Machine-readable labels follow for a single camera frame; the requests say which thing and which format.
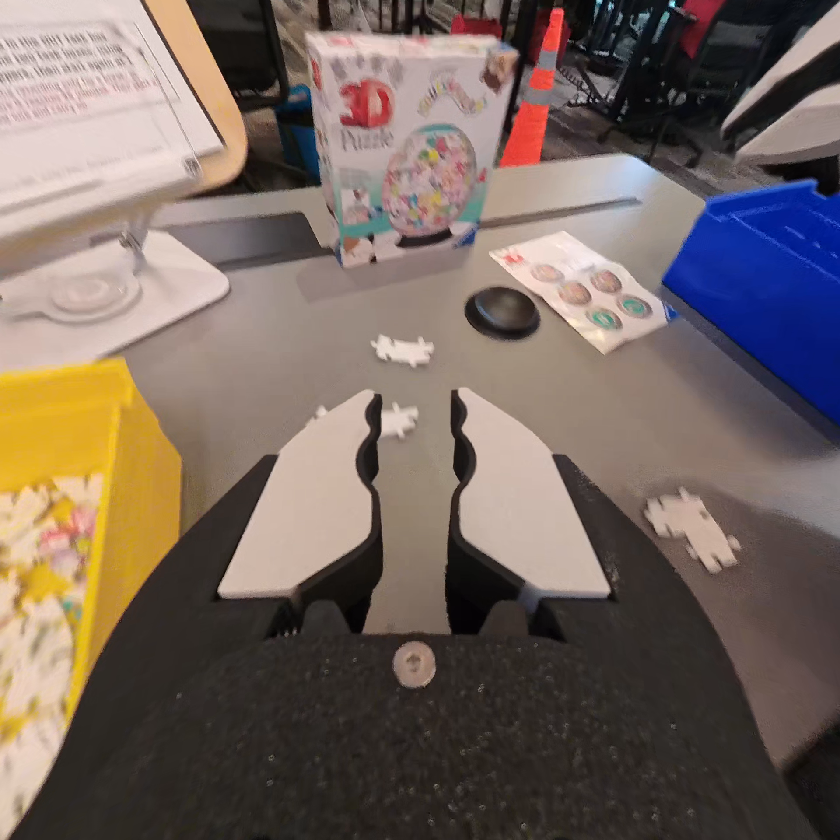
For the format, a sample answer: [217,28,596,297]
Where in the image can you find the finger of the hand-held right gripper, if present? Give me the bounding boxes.
[720,10,840,142]
[735,85,840,165]

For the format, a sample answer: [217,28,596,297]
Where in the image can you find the colourful puzzle ball box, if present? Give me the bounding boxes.
[305,33,519,270]

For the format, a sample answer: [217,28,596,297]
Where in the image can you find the blue plastic basket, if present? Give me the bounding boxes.
[276,85,322,185]

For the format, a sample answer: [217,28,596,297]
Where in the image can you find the pile of puzzle pieces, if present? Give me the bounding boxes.
[0,476,106,762]

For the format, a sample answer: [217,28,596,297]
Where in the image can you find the black round stand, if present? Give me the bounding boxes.
[464,287,541,340]

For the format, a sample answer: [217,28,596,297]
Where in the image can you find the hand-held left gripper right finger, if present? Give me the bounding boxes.
[446,387,613,634]

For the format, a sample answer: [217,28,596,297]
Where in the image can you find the orange striped cones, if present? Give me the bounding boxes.
[499,8,565,168]

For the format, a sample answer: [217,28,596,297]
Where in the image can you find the teal faced puzzle piece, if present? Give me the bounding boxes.
[684,527,742,576]

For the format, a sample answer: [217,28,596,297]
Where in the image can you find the white printed instruction leaflet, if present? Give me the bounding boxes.
[489,230,678,355]

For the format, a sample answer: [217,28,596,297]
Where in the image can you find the white base clear stand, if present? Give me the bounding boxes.
[0,210,231,358]

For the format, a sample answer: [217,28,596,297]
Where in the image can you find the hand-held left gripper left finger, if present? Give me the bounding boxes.
[217,388,383,634]

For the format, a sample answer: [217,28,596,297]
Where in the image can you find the yellow plastic bin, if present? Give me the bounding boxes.
[0,357,183,775]

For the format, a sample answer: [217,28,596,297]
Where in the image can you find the black office chair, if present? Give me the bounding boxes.
[571,0,729,165]

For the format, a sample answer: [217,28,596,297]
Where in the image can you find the blue object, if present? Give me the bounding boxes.
[661,180,840,427]

